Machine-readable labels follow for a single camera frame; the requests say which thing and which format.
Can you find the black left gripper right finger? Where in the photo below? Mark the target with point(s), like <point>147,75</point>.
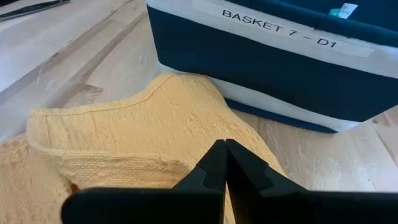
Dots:
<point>280,205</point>

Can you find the navy fabric basket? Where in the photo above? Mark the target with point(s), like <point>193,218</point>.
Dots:
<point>248,62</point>

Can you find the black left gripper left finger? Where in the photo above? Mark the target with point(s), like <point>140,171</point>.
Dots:
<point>186,202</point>

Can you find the yellow woven towel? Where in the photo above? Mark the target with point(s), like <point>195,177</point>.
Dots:
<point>140,124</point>

